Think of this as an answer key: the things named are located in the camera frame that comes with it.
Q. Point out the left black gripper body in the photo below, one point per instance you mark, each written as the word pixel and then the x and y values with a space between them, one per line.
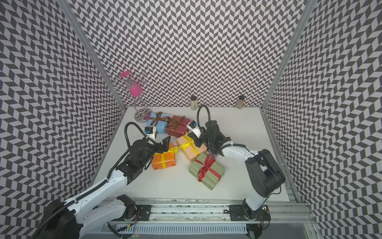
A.
pixel 151 150

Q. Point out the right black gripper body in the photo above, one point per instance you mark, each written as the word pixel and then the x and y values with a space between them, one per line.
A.
pixel 206 138

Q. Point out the yellow ribbon of peach box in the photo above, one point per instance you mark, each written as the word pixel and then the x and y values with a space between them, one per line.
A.
pixel 189 143

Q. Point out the peach gift box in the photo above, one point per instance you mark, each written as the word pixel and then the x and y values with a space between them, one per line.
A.
pixel 188 152

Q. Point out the orange gift box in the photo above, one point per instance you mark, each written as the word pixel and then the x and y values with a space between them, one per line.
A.
pixel 163 159

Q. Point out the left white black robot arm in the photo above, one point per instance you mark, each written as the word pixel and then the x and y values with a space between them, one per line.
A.
pixel 80 214

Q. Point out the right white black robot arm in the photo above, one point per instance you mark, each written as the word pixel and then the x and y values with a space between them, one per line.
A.
pixel 264 172

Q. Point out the yellow ribbon on orange box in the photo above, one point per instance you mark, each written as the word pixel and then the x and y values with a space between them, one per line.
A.
pixel 165 154

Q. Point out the red gift box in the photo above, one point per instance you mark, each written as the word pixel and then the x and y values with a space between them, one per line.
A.
pixel 181 130

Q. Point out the blue gift box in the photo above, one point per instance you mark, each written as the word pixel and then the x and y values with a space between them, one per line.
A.
pixel 160 121

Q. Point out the brown ribbon on blue box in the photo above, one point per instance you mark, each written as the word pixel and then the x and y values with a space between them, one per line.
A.
pixel 158 117

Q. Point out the green gift box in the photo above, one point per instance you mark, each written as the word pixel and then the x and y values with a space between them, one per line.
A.
pixel 210 181

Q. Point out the red ribbon on green box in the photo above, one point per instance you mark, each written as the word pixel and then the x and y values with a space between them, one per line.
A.
pixel 206 166

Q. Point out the light spice jar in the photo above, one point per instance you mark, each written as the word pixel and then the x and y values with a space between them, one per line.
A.
pixel 194 102

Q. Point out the brown spice jar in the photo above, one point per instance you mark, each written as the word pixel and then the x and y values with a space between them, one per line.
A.
pixel 240 102

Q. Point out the silver pink jewelry stand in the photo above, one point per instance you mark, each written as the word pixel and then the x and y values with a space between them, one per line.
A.
pixel 126 82

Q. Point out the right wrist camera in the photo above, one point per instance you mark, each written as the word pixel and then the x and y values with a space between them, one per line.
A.
pixel 194 127

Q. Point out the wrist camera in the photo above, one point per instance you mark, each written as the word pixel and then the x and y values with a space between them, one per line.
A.
pixel 151 132
pixel 194 127

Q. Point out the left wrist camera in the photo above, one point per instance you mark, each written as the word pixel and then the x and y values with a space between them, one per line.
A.
pixel 151 132

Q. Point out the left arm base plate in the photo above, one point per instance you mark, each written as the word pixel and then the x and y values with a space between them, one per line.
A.
pixel 136 213

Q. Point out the aluminium front rail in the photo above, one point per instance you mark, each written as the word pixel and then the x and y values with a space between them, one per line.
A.
pixel 221 211

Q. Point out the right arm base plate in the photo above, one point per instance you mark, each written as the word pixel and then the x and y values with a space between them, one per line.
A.
pixel 245 213

